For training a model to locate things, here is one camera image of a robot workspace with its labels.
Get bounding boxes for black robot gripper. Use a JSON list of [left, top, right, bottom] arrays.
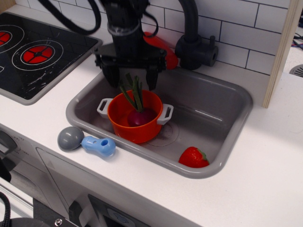
[[94, 26, 167, 91]]

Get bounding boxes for purple toy beet green leaves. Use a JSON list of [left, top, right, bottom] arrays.
[[119, 73, 157, 127]]

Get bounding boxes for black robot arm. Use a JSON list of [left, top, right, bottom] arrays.
[[94, 0, 167, 90]]

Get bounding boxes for grey plastic sink basin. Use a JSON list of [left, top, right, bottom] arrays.
[[66, 68, 252, 179]]

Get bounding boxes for red toy sausage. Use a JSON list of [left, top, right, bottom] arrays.
[[143, 32, 178, 70]]

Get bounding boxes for dark grey toy faucet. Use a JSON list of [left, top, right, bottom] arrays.
[[175, 0, 218, 70]]

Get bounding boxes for blue and grey toy ladle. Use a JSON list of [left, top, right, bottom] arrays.
[[57, 126, 116, 158]]

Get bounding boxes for black toy stove top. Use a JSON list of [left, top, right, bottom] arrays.
[[0, 12, 102, 105]]

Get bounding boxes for red toy strawberry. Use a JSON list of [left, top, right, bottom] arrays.
[[178, 147, 210, 168]]

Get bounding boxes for grey oven knob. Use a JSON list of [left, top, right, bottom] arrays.
[[0, 131, 17, 155]]

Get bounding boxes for light wooden side panel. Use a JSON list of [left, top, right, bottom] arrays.
[[262, 0, 303, 108]]

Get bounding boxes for grey round floor vent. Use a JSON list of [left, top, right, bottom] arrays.
[[289, 64, 303, 78]]

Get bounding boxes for orange toy pot white handles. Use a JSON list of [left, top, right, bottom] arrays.
[[97, 90, 174, 144]]

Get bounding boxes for black braided cable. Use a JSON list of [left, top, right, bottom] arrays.
[[39, 0, 102, 36]]

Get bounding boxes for black cable near camera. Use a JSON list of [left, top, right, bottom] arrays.
[[0, 192, 12, 227]]

